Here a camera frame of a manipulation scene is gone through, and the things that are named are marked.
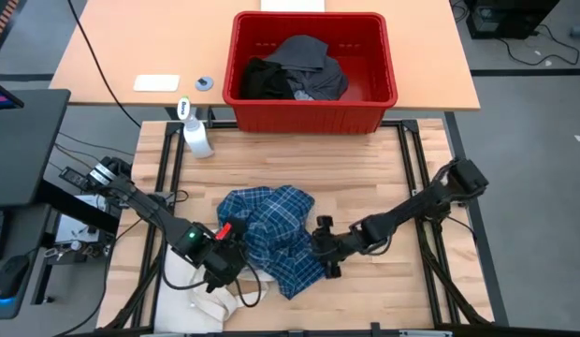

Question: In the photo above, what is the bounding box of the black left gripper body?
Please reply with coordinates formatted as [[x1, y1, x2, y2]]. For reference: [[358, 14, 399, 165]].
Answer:
[[198, 218, 250, 294]]

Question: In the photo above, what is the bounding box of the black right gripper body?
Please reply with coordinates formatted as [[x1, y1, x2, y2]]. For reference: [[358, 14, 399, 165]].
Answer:
[[311, 214, 366, 280]]

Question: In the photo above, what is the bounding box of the blue plaid garment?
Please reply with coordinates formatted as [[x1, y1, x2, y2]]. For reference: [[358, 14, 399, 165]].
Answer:
[[216, 184, 329, 300]]

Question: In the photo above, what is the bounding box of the dark grey garment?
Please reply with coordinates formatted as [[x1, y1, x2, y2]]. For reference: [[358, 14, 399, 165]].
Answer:
[[263, 34, 350, 102]]

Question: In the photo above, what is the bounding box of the red plastic laundry bin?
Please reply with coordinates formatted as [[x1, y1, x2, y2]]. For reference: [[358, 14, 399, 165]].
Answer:
[[222, 11, 399, 136]]

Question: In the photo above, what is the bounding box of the white canvas tote bag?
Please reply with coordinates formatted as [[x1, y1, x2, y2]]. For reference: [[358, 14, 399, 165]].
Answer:
[[152, 242, 278, 334]]

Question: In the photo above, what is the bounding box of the white spray bottle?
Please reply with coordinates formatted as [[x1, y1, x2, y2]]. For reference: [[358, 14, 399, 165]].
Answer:
[[176, 96, 215, 159]]

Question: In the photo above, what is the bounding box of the black power adapter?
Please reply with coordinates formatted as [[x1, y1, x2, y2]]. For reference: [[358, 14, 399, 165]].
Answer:
[[59, 167, 93, 188]]

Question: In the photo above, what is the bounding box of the black garment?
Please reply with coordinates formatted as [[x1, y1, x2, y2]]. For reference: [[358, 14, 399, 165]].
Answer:
[[240, 57, 296, 100]]

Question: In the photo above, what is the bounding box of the white rectangular pad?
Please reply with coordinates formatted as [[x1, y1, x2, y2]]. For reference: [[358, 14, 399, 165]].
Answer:
[[133, 74, 181, 93]]

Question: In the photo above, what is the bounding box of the grey workstation desk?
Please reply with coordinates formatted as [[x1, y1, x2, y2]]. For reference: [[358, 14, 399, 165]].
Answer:
[[0, 205, 55, 324]]

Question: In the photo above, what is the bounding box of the black computer mouse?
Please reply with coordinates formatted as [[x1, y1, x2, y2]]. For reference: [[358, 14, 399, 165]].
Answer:
[[0, 255, 32, 300]]

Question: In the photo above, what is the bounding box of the dark grey flat panel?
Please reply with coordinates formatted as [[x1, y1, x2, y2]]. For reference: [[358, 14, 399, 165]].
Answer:
[[0, 88, 71, 210]]

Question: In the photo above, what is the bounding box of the light orange desk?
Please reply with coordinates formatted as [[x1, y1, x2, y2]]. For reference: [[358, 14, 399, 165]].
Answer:
[[50, 0, 482, 112]]

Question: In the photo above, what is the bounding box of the computer monitor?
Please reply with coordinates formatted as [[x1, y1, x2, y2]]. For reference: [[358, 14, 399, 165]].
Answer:
[[0, 79, 25, 111]]

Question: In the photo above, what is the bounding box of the black computer case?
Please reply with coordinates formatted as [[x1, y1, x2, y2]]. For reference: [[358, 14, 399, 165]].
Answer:
[[465, 0, 562, 41]]

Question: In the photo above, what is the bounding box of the orange black striped strip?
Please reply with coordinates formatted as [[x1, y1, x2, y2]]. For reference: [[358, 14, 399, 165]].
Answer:
[[0, 0, 21, 51]]

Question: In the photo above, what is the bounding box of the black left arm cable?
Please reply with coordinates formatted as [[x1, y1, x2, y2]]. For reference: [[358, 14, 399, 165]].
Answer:
[[160, 242, 264, 310]]

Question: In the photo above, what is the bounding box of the black aluminium rig frame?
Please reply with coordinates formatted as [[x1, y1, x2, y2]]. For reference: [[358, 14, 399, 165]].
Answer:
[[102, 119, 500, 337]]

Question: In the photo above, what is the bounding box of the long black desk cable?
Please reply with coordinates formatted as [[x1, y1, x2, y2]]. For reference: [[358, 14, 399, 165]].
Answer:
[[66, 0, 142, 129]]

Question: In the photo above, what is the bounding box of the black floor cable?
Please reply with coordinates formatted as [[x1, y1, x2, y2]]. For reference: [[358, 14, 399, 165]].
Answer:
[[498, 22, 580, 66]]

